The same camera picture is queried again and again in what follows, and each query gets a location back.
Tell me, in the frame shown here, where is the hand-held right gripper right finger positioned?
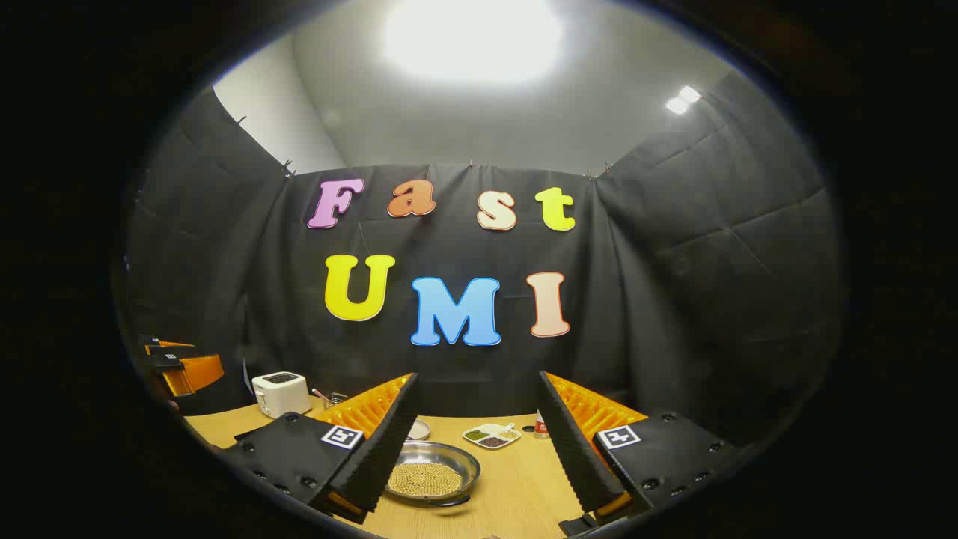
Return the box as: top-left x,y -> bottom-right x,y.
537,371 -> 742,536

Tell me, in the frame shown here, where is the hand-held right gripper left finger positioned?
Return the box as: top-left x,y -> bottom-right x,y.
217,372 -> 420,525

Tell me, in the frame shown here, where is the steel pot with black handles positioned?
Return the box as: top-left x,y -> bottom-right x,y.
385,441 -> 481,508

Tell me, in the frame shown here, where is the pile of soybeans in pot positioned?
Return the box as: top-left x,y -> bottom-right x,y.
388,462 -> 465,496

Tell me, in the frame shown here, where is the white divided dish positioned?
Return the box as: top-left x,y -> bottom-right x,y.
462,423 -> 522,450

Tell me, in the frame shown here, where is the white toaster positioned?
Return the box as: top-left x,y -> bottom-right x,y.
251,371 -> 312,418

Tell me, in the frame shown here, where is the black backdrop cloth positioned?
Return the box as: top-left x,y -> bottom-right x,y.
123,71 -> 846,450

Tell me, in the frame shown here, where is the small ceiling light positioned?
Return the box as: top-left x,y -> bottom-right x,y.
665,85 -> 703,116

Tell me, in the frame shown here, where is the large ceiling light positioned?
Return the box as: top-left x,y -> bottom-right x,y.
382,0 -> 564,85

